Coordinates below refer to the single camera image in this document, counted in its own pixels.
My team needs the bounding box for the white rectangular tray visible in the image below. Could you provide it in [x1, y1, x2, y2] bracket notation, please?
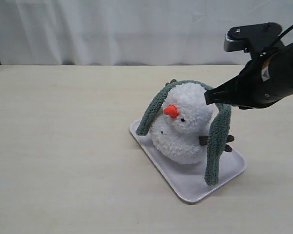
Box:
[129, 119, 247, 204]

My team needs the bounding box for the black camera cable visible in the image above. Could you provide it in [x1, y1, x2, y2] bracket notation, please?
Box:
[261, 19, 293, 56]

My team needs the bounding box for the white backdrop curtain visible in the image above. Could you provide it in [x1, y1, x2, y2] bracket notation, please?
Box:
[0, 0, 293, 65]

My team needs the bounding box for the white plush snowman toy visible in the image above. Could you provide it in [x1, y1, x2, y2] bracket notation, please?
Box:
[150, 78, 235, 167]

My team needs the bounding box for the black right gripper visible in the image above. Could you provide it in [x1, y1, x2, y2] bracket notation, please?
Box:
[204, 55, 283, 109]

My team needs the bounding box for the green knitted scarf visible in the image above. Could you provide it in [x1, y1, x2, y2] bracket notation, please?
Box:
[135, 79, 234, 186]

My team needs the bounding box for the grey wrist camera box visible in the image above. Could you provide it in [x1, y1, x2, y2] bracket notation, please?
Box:
[224, 22, 282, 53]

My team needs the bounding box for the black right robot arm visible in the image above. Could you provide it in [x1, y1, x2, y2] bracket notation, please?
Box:
[204, 43, 293, 110]

